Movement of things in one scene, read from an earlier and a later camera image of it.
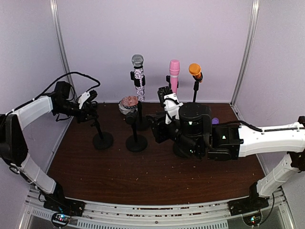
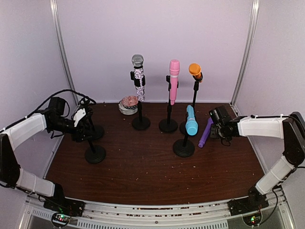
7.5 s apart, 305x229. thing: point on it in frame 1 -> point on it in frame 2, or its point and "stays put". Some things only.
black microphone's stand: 136,142 -> 96,154
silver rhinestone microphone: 137,60 stays put
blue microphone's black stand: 185,148 stays put
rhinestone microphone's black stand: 144,123 stays put
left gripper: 85,111 -> 77,135
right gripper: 157,127 -> 212,132
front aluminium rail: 160,214 stays put
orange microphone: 195,69 stays put
